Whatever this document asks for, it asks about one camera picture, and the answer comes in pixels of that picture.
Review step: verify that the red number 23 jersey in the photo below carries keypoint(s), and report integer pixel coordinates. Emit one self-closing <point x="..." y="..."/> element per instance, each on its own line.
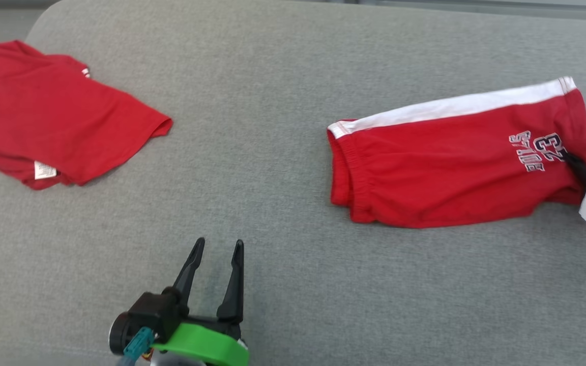
<point x="59" y="117"/>

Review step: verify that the red shorts with white stripe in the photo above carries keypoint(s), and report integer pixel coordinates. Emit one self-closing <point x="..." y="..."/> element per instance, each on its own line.
<point x="435" y="168"/>

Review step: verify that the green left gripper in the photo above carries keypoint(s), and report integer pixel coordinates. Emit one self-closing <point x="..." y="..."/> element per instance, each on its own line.
<point x="206" y="345"/>

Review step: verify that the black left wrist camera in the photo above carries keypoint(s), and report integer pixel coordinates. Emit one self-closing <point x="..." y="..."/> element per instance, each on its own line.
<point x="155" y="310"/>

